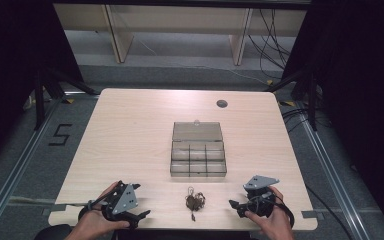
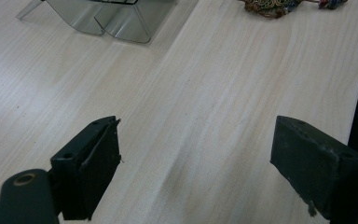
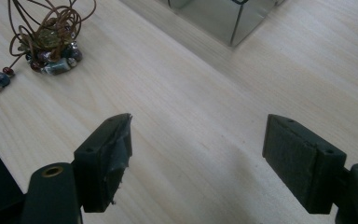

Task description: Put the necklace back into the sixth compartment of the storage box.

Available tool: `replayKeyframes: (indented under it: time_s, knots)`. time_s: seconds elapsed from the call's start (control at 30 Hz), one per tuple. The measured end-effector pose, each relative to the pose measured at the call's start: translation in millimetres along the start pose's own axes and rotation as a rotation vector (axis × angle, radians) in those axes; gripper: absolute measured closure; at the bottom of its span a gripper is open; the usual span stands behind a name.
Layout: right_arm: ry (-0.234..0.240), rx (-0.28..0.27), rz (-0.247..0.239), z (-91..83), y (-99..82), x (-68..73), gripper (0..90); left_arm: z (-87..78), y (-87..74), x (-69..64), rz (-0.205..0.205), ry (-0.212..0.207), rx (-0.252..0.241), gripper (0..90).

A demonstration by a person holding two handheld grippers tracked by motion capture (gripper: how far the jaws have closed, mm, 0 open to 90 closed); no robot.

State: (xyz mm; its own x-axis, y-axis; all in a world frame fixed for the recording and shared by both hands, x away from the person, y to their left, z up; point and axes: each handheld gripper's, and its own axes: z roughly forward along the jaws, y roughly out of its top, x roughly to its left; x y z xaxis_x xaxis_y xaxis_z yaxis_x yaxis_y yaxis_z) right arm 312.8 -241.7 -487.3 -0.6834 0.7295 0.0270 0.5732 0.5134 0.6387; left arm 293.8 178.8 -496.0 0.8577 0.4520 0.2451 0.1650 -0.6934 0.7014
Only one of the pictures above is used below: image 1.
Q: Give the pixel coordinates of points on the grey tape strip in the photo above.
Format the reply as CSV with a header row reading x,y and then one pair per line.
x,y
55,209
312,214

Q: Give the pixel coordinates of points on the black curtain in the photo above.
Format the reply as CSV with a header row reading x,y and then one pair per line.
x,y
13,66
360,83

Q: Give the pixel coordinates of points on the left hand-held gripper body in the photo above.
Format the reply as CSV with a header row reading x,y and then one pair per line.
x,y
124,200

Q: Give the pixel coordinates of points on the metal floor rail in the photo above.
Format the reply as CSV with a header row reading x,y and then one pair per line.
x,y
16,166
330,173

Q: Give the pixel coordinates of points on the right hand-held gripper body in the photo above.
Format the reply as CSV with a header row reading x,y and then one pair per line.
x,y
260,200

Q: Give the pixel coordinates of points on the black metal stand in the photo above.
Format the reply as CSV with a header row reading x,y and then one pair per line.
x,y
40,100
311,100

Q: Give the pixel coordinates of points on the yellow black floor tape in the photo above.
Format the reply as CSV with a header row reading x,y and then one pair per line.
x,y
269,82

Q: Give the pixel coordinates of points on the person's dark clothed leg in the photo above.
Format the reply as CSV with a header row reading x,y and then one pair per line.
x,y
51,232

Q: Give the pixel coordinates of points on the person's right hand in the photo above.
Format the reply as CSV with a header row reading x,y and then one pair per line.
x,y
276,223

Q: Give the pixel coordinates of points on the clear plastic compartment box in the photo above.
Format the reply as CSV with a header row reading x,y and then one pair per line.
x,y
198,156

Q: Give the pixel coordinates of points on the person's left hand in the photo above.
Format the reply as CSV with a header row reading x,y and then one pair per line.
x,y
93,223

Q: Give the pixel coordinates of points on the light wooden bench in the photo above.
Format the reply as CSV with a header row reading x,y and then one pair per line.
x,y
180,20

